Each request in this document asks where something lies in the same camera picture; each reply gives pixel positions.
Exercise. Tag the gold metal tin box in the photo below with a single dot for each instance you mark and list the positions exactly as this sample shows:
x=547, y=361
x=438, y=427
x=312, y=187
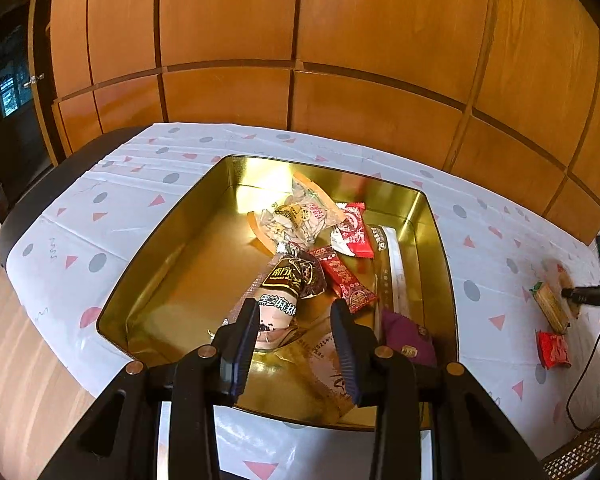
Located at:
x=190, y=280

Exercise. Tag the dark door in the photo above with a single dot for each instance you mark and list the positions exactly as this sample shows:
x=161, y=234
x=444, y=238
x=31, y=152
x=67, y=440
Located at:
x=15, y=125

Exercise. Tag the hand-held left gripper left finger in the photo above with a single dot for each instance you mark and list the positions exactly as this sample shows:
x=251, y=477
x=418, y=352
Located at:
x=242, y=360

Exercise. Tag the white gold long packet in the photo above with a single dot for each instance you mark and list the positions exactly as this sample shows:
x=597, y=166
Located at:
x=395, y=270

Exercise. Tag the red patterned snack bar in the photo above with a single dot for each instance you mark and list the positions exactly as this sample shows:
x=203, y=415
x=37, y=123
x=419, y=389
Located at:
x=345, y=280

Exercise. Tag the black sesame snack packet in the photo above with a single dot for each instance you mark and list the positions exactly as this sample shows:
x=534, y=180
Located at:
x=290, y=280

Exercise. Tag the white patterned tablecloth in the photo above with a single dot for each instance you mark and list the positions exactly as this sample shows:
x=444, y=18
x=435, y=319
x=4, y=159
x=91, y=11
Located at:
x=70, y=220

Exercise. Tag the clear cracker packet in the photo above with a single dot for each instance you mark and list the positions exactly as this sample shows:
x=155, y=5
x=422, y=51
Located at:
x=550, y=302

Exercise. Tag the purple snack packet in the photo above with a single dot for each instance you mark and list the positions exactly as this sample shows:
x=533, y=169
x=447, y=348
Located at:
x=410, y=340

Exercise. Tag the plain red snack packet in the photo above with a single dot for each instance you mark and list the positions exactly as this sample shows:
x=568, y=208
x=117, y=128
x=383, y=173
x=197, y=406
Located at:
x=552, y=350

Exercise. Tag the wicker chair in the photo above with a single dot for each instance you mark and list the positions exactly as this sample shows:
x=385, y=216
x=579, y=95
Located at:
x=585, y=450

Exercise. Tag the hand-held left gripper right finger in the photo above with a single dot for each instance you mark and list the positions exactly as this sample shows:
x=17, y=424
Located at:
x=345, y=355

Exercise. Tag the dark table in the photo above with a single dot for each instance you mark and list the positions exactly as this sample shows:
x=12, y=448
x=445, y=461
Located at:
x=20, y=220

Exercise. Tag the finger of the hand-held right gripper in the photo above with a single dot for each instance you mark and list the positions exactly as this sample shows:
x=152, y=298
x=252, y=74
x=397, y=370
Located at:
x=582, y=294

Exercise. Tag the red white floral snack packet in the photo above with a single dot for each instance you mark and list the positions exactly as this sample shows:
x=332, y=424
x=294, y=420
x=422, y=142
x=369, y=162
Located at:
x=352, y=232

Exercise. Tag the clear nut snack packet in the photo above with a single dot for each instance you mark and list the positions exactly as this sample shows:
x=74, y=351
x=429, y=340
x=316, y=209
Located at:
x=300, y=215

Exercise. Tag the beige printed packet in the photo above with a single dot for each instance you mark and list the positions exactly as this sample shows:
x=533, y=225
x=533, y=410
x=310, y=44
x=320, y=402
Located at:
x=325, y=372

